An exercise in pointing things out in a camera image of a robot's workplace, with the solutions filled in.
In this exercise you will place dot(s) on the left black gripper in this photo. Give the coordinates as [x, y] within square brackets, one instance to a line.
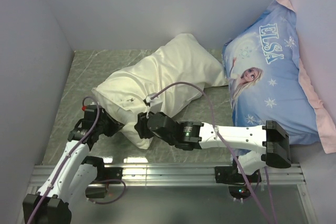
[115, 125]

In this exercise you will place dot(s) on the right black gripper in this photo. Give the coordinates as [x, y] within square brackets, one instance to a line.
[141, 126]

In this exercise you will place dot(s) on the cream pillowcase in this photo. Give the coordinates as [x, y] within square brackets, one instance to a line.
[182, 61]

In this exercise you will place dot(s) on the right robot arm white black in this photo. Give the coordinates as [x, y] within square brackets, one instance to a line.
[266, 145]

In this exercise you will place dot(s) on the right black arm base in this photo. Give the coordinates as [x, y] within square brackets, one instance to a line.
[229, 175]

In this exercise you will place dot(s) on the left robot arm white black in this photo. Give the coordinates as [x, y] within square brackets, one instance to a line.
[75, 171]

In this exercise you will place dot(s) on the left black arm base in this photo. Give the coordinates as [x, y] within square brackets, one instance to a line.
[98, 188]

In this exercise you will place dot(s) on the blue Elsa print pillow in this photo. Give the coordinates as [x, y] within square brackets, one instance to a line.
[267, 79]

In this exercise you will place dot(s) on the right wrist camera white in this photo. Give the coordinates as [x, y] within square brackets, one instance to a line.
[153, 103]

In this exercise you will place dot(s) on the aluminium mounting rail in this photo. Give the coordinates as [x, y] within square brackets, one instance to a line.
[188, 193]

